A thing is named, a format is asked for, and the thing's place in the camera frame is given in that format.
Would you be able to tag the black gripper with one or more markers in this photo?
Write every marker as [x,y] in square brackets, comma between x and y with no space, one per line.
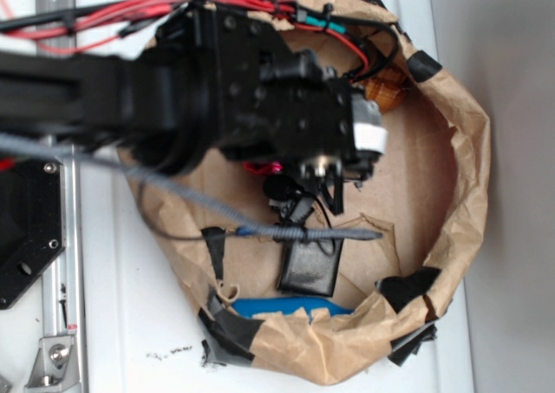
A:
[256,100]

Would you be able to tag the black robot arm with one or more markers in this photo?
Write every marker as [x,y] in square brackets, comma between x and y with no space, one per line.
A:
[142,104]

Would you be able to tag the orange striped conch shell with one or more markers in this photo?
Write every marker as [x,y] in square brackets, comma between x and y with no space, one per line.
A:
[387,89]

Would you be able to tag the black square pouch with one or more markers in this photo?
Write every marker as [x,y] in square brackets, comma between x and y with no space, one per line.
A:
[310,268]

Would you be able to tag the brown paper bag tray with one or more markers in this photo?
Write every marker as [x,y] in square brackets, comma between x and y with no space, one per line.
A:
[428,199]

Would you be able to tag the blue plastic object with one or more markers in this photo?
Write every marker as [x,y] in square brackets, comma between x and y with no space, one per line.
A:
[259,308]

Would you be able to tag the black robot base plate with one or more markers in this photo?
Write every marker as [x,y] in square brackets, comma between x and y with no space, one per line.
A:
[31,225]

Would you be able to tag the aluminium extrusion rail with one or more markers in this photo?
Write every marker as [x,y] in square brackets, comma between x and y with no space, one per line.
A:
[63,304]

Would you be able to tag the metal corner bracket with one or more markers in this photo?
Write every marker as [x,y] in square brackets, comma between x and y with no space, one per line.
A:
[56,366]

